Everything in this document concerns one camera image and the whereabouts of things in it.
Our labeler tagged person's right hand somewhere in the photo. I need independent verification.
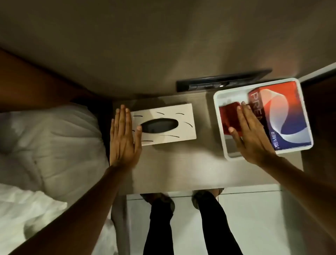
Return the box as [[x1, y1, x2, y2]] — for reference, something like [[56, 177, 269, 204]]
[[228, 102, 279, 167]]

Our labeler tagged person's left hand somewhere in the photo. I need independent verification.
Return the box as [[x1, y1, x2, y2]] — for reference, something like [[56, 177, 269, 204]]
[[109, 105, 143, 170]]

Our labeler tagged person's left forearm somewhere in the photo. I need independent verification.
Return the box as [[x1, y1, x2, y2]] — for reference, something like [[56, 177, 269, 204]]
[[8, 164, 135, 255]]

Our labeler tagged person's right forearm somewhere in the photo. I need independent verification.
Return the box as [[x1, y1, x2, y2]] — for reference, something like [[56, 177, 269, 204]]
[[258, 154, 336, 238]]

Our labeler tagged small red packet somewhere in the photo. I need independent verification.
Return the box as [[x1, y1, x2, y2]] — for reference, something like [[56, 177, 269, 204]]
[[219, 102, 243, 137]]

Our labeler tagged white plastic tray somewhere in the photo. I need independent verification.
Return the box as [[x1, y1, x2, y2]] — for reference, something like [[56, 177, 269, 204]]
[[213, 78, 314, 161]]

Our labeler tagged red blue white packet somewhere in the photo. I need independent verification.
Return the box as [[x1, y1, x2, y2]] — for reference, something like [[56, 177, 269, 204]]
[[248, 81, 311, 151]]

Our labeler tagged white tissue box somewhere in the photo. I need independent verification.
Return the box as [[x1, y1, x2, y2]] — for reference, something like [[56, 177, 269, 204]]
[[130, 103, 197, 146]]

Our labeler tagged white pillow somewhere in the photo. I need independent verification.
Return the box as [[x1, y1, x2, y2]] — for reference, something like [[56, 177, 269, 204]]
[[0, 102, 110, 209]]

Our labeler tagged person's left shoe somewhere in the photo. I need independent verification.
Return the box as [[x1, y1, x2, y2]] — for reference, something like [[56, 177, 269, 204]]
[[140, 193, 176, 214]]

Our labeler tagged person's shoe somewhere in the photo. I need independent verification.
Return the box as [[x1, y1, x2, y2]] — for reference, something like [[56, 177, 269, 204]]
[[191, 188, 225, 210], [140, 193, 176, 214]]

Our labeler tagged person's right shoe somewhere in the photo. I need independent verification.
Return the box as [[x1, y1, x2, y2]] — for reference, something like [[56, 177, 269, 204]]
[[191, 188, 225, 210]]

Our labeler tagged person's right leg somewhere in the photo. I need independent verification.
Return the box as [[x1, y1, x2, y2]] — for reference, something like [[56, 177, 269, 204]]
[[195, 192, 243, 255]]

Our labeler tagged person's leg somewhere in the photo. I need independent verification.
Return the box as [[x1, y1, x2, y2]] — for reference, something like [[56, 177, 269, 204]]
[[143, 198, 175, 255], [195, 192, 243, 255]]

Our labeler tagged brown headboard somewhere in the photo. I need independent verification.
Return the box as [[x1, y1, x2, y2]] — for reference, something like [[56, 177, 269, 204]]
[[0, 47, 114, 114]]

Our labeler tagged person's left leg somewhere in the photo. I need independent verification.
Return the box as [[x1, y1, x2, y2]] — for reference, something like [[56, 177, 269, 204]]
[[143, 198, 175, 255]]

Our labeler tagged white duvet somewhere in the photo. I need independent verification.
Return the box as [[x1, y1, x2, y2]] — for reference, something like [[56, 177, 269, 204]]
[[0, 183, 119, 255]]

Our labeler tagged black wall switch panel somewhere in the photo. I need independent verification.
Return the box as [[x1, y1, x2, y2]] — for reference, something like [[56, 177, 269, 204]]
[[176, 69, 273, 92]]

